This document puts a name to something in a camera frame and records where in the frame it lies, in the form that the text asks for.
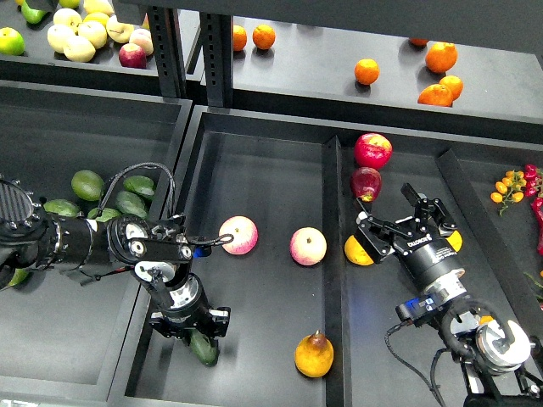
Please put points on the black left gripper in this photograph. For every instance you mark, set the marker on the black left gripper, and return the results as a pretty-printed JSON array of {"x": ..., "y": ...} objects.
[{"x": 198, "y": 315}]

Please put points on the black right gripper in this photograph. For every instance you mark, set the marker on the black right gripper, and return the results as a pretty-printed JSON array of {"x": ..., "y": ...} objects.
[{"x": 425, "y": 258}]

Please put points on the dark green avocado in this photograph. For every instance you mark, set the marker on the dark green avocado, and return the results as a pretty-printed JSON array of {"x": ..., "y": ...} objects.
[{"x": 205, "y": 348}]

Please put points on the yellow pear brown top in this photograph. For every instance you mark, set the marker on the yellow pear brown top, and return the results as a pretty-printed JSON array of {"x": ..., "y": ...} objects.
[{"x": 313, "y": 357}]

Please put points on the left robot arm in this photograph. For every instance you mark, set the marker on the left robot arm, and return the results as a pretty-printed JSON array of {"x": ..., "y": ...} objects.
[{"x": 157, "y": 253}]

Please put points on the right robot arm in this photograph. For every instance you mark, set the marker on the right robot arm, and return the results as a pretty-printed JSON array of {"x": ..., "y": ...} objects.
[{"x": 491, "y": 349}]

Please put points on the round yellow pear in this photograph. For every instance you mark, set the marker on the round yellow pear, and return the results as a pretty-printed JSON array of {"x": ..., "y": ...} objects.
[{"x": 355, "y": 253}]

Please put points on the yellow pear with stem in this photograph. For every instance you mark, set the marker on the yellow pear with stem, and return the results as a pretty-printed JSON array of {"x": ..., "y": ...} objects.
[{"x": 455, "y": 240}]

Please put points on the yellow pear lower right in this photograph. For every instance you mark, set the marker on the yellow pear lower right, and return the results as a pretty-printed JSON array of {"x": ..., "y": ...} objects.
[{"x": 485, "y": 319}]

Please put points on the green avocado centre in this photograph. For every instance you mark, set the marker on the green avocado centre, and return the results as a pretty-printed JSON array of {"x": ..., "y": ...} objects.
[{"x": 105, "y": 215}]

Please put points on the green avocado upper right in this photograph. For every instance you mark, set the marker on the green avocado upper right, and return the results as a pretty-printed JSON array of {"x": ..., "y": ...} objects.
[{"x": 142, "y": 186}]

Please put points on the light green avocado top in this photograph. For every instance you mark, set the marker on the light green avocado top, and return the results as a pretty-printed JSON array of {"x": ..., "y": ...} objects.
[{"x": 87, "y": 185}]

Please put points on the green avocado far left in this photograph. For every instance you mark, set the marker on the green avocado far left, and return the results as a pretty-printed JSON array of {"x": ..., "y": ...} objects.
[{"x": 62, "y": 207}]

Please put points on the large light green avocado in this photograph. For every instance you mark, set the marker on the large light green avocado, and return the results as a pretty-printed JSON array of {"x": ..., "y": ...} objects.
[{"x": 20, "y": 275}]

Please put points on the pale yellow pear front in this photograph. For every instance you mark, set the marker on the pale yellow pear front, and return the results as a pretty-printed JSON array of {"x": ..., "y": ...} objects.
[{"x": 79, "y": 49}]

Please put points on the pale yellow pear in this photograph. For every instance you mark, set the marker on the pale yellow pear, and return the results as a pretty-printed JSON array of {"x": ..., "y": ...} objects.
[
  {"x": 79, "y": 49},
  {"x": 58, "y": 35},
  {"x": 119, "y": 32},
  {"x": 94, "y": 32}
]

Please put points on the pale yellow pear right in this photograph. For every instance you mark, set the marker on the pale yellow pear right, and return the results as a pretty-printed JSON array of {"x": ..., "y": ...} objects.
[{"x": 119, "y": 32}]

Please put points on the pale yellow pear middle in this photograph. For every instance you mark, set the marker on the pale yellow pear middle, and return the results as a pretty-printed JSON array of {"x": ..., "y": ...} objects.
[{"x": 94, "y": 32}]

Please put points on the pale yellow pear left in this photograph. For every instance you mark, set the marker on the pale yellow pear left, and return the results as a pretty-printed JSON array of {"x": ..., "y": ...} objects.
[{"x": 58, "y": 35}]

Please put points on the dark red apple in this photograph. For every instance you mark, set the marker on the dark red apple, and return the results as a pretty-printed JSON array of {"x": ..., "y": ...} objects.
[{"x": 365, "y": 184}]

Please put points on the bright red apple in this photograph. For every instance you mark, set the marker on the bright red apple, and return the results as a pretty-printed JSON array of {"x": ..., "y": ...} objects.
[{"x": 372, "y": 150}]

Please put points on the pink apple right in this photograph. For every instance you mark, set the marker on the pink apple right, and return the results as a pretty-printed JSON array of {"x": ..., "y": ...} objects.
[{"x": 308, "y": 246}]

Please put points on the pink apple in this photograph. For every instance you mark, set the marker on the pink apple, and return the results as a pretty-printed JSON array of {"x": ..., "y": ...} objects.
[
  {"x": 308, "y": 246},
  {"x": 245, "y": 234}
]

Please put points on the pink apple left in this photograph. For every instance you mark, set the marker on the pink apple left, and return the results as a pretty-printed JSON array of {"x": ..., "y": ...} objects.
[{"x": 245, "y": 234}]

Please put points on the orange cherry tomato bunch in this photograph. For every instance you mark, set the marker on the orange cherry tomato bunch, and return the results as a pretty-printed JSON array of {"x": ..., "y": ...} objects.
[{"x": 508, "y": 190}]

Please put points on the black tray divider left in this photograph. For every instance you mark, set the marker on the black tray divider left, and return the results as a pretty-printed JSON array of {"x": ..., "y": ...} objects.
[{"x": 337, "y": 388}]

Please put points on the orange front right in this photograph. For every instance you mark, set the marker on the orange front right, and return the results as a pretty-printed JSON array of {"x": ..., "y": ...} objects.
[{"x": 437, "y": 95}]

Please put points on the red chili peppers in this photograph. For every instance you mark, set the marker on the red chili peppers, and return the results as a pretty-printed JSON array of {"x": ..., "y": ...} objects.
[{"x": 533, "y": 188}]

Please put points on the small orange right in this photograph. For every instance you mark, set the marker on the small orange right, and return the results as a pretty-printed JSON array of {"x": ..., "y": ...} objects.
[{"x": 454, "y": 84}]

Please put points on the orange on shelf centre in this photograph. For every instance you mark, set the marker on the orange on shelf centre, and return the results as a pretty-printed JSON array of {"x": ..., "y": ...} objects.
[{"x": 366, "y": 71}]

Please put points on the orange on shelf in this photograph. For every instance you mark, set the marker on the orange on shelf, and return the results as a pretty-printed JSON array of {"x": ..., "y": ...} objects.
[
  {"x": 366, "y": 71},
  {"x": 264, "y": 36}
]

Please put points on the large orange upper right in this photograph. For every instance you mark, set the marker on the large orange upper right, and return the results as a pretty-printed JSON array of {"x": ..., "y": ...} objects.
[{"x": 441, "y": 57}]

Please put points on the orange on shelf left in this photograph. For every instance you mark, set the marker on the orange on shelf left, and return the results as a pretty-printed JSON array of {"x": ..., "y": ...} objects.
[{"x": 264, "y": 36}]

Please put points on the red apple on shelf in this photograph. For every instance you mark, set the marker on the red apple on shelf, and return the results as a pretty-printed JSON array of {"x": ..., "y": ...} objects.
[{"x": 132, "y": 55}]

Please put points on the pale peach on shelf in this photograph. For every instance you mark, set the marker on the pale peach on shelf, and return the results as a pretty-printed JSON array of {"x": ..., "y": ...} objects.
[{"x": 143, "y": 39}]

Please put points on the green apple on shelf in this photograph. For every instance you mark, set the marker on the green apple on shelf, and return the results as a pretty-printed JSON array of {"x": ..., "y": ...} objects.
[{"x": 11, "y": 42}]

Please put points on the green pepper on shelf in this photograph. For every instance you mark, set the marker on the green pepper on shelf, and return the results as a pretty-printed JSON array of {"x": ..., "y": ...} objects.
[{"x": 31, "y": 15}]

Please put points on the dark avocado by wall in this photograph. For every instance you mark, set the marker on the dark avocado by wall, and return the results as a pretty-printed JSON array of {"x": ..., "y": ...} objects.
[{"x": 130, "y": 203}]

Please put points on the orange behind post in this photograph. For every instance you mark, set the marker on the orange behind post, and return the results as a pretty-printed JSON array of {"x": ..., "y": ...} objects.
[{"x": 239, "y": 38}]

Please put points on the black shelf post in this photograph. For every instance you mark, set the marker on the black shelf post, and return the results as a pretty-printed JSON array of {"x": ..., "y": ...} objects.
[{"x": 215, "y": 37}]

